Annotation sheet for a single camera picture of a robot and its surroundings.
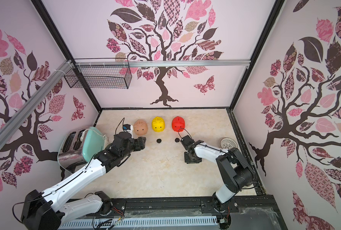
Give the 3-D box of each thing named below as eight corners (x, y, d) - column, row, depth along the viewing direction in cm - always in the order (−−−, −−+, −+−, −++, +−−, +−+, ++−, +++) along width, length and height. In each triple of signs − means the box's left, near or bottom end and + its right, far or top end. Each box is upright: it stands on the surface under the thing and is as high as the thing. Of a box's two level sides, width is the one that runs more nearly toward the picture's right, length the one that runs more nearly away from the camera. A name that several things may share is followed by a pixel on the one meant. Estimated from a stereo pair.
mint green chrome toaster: (69, 176, 86) (47, 163, 71) (78, 146, 100) (60, 129, 85) (105, 170, 89) (91, 155, 74) (108, 141, 102) (97, 124, 87)
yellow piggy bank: (150, 128, 109) (149, 121, 102) (158, 122, 112) (157, 114, 106) (158, 135, 104) (157, 128, 98) (166, 128, 108) (166, 121, 102)
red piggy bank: (170, 132, 107) (170, 124, 99) (174, 122, 113) (174, 113, 106) (181, 135, 105) (182, 127, 98) (185, 124, 112) (186, 116, 104)
